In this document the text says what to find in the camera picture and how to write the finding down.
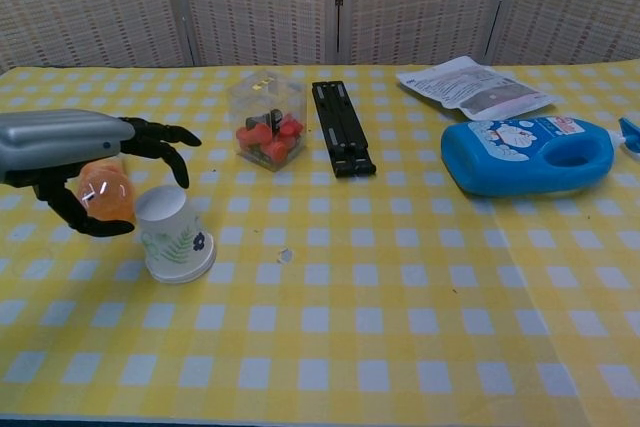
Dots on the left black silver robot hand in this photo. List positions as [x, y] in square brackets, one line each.
[55, 139]

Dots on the white paper cup fern print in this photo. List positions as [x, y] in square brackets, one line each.
[170, 232]

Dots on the yellow checkered tablecloth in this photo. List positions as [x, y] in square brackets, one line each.
[350, 322]

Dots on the translucent orange plastic cup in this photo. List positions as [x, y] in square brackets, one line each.
[107, 194]

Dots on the woven folding screen panel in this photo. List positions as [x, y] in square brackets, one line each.
[255, 2]
[420, 2]
[85, 2]
[575, 2]

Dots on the clear plastic box red parts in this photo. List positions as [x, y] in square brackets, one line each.
[267, 122]

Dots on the black folding stand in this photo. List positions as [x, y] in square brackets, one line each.
[342, 129]

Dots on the white printed pouch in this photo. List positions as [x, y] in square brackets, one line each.
[470, 89]

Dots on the blue pump bottle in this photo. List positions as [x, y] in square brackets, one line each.
[510, 157]

